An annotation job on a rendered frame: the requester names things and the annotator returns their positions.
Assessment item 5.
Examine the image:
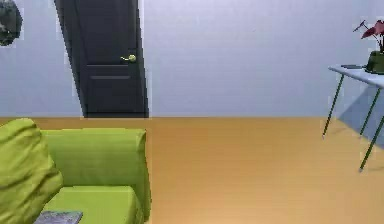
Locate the green sofa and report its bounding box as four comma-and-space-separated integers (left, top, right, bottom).
39, 128, 152, 224

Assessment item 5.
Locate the red-leaved plant in green pot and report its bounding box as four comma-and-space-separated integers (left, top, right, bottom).
352, 19, 384, 75

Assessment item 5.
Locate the grey book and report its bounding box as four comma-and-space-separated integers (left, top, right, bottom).
33, 210, 84, 224

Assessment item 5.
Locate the green sofa cushion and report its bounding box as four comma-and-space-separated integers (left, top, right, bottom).
0, 117, 64, 224

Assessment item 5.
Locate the dark round wall picture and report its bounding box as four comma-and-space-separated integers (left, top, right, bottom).
0, 0, 24, 47

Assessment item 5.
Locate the white table with green legs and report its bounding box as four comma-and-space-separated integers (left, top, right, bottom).
321, 64, 384, 173

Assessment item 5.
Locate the black room door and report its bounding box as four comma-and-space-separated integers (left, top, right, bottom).
54, 0, 150, 119

